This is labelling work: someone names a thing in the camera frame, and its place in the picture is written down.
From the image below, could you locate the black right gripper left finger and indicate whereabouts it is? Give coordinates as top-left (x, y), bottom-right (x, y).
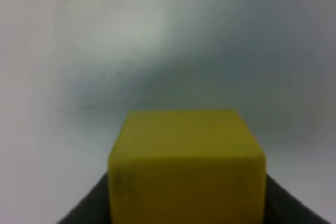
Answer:
top-left (58, 173), bottom-right (112, 224)

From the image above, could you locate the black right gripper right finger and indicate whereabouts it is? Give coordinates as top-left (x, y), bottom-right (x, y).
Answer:
top-left (264, 175), bottom-right (328, 224)

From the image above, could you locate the yellow block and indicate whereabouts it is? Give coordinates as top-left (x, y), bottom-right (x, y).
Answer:
top-left (108, 109), bottom-right (266, 223)

